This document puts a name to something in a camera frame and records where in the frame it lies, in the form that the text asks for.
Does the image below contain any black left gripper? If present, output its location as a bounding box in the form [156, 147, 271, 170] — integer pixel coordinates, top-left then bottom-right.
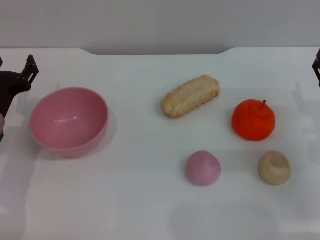
[0, 54, 40, 118]

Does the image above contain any pink plastic bowl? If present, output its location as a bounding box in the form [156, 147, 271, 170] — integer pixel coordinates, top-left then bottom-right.
[29, 86, 110, 159]

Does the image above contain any orange toy fruit with stem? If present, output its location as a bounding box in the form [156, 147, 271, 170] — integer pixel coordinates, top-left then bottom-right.
[231, 98, 276, 142]

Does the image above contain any beige round bun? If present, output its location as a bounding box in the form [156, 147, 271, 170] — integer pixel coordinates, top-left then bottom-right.
[258, 150, 292, 186]

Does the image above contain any long beige bread loaf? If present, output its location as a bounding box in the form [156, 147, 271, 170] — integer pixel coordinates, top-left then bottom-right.
[160, 74, 221, 120]

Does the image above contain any pink round bun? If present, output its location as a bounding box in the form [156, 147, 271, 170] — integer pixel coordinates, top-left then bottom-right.
[185, 150, 222, 187]

